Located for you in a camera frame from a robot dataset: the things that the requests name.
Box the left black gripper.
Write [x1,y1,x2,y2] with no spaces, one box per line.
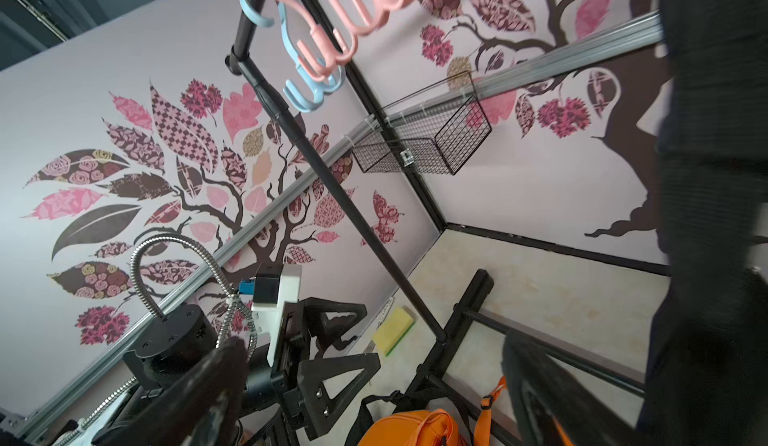
[251,298,381,440]

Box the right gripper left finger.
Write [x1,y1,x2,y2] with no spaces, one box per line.
[107,337,247,445]

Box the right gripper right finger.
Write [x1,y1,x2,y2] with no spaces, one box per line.
[502,333,642,445]

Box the black crossbody bag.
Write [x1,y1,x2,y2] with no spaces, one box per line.
[639,0,767,445]

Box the light blue plastic hook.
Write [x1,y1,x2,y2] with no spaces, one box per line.
[239,0,346,113]

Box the yellow sponge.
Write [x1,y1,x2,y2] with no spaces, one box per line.
[372,307,415,356]

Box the left metal flex conduit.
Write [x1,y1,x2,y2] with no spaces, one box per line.
[53,233,259,446]

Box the black clothes rack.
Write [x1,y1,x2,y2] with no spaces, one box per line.
[227,19,643,445]

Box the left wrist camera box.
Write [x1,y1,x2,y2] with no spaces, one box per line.
[238,263,302,366]

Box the black wire basket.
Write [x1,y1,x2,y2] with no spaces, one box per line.
[353,72,492,176]

